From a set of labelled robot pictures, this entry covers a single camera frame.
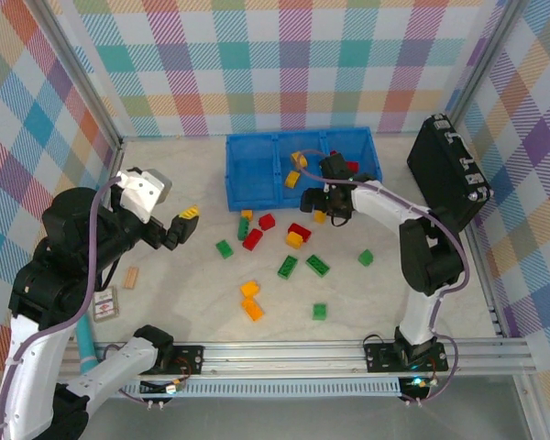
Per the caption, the aluminium frame post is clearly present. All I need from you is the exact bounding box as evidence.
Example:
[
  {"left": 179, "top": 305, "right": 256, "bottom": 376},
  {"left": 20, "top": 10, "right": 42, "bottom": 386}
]
[
  {"left": 446, "top": 0, "right": 531, "bottom": 127},
  {"left": 29, "top": 0, "right": 125, "bottom": 152}
]

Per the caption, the blue three-compartment plastic bin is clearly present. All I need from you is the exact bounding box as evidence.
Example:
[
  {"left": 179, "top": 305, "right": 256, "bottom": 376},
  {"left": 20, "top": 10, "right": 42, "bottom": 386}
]
[{"left": 224, "top": 126, "right": 384, "bottom": 213}]

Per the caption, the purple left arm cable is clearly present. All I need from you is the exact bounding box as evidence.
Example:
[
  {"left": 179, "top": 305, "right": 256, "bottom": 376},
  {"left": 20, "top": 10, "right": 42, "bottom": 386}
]
[{"left": 0, "top": 176, "right": 123, "bottom": 436}]

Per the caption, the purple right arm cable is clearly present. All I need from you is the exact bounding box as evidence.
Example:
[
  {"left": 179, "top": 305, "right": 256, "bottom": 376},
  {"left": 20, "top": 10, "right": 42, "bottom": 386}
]
[{"left": 295, "top": 148, "right": 469, "bottom": 407}]

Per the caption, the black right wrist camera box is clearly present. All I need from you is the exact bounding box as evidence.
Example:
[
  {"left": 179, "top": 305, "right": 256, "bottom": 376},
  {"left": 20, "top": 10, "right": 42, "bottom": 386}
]
[{"left": 319, "top": 152, "right": 350, "bottom": 183}]

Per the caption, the long orange lego brick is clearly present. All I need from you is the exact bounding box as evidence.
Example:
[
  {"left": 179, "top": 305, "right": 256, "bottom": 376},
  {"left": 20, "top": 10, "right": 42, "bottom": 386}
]
[{"left": 240, "top": 296, "right": 265, "bottom": 323}]

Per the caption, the teal tube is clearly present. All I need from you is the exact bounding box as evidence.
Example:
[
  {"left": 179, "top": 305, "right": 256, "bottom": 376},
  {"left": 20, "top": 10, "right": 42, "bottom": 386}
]
[{"left": 75, "top": 318, "right": 103, "bottom": 375}]

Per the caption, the small printed card packet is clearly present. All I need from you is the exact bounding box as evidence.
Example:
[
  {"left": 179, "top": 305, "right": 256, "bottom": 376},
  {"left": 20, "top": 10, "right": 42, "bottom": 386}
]
[{"left": 93, "top": 286, "right": 121, "bottom": 325}]

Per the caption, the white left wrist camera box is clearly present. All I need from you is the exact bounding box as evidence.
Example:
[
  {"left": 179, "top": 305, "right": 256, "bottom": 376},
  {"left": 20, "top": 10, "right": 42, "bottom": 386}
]
[{"left": 117, "top": 167, "right": 173, "bottom": 225}]

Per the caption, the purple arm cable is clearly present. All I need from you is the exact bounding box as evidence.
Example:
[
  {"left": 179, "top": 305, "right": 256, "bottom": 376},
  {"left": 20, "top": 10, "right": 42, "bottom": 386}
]
[
  {"left": 0, "top": 176, "right": 123, "bottom": 436},
  {"left": 295, "top": 148, "right": 469, "bottom": 407}
]

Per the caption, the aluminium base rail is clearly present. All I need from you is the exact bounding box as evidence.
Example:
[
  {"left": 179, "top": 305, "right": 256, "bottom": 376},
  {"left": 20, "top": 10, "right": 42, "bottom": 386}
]
[{"left": 59, "top": 338, "right": 537, "bottom": 377}]

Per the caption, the long red lego brick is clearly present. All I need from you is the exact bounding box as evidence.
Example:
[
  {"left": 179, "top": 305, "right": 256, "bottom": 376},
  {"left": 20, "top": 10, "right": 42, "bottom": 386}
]
[{"left": 241, "top": 228, "right": 264, "bottom": 251}]

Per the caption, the slotted grey cable duct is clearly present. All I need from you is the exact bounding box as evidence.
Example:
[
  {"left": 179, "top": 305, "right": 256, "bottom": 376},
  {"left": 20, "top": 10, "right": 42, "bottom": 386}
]
[{"left": 139, "top": 378, "right": 402, "bottom": 398}]

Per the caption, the aluminium side rail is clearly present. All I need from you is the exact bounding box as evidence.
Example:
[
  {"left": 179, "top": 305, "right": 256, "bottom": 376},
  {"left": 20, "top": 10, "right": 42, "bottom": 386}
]
[
  {"left": 457, "top": 224, "right": 510, "bottom": 340},
  {"left": 98, "top": 139, "right": 126, "bottom": 212}
]

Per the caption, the black hard case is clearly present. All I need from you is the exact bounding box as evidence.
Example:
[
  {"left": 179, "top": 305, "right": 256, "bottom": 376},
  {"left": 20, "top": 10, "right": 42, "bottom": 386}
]
[{"left": 406, "top": 113, "right": 495, "bottom": 236}]

